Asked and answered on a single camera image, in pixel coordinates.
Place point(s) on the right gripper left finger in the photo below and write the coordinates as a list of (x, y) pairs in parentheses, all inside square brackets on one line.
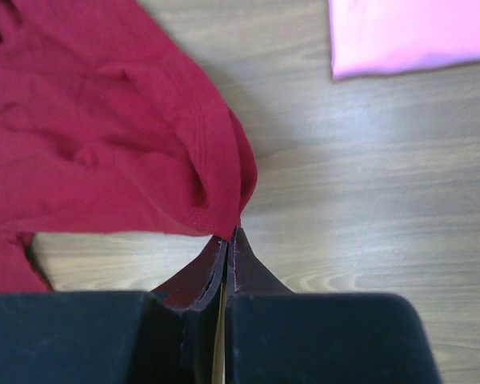
[(197, 287)]

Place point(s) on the dark red t shirt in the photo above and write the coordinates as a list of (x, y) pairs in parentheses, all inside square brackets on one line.
[(107, 126)]

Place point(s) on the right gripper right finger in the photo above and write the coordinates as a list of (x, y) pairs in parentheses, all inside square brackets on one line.
[(246, 274)]

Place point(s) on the folded pink t shirt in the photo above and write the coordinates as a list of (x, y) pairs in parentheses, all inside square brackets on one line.
[(390, 37)]

